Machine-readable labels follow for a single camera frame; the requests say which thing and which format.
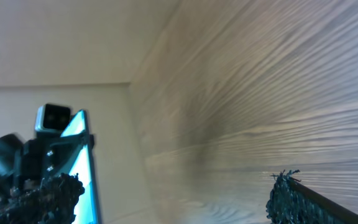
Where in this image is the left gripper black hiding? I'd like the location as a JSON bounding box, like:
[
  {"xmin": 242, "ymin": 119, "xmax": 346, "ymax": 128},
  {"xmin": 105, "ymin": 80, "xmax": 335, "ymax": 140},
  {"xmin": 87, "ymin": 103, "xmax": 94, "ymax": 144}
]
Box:
[{"xmin": 13, "ymin": 132, "xmax": 94, "ymax": 190}]

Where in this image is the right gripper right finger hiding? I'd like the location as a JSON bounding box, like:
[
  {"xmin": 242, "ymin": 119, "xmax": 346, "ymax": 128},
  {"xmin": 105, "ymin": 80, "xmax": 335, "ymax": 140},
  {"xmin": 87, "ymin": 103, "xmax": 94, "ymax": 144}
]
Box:
[{"xmin": 265, "ymin": 170, "xmax": 358, "ymax": 224}]

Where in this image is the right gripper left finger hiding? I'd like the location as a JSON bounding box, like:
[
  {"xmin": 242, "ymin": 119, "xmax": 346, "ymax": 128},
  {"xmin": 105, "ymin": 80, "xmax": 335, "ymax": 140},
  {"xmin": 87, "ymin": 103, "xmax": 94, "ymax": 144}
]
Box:
[{"xmin": 0, "ymin": 173, "xmax": 85, "ymax": 224}]

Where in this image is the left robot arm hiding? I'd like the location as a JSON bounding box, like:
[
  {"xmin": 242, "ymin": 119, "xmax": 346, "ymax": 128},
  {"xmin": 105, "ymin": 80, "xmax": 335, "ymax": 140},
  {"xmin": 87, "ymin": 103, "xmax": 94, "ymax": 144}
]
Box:
[{"xmin": 0, "ymin": 132, "xmax": 94, "ymax": 199}]

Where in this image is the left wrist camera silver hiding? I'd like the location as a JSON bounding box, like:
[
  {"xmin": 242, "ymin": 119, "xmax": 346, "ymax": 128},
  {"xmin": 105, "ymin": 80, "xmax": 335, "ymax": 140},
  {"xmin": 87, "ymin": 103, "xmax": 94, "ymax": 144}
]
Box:
[{"xmin": 34, "ymin": 103, "xmax": 71, "ymax": 138}]

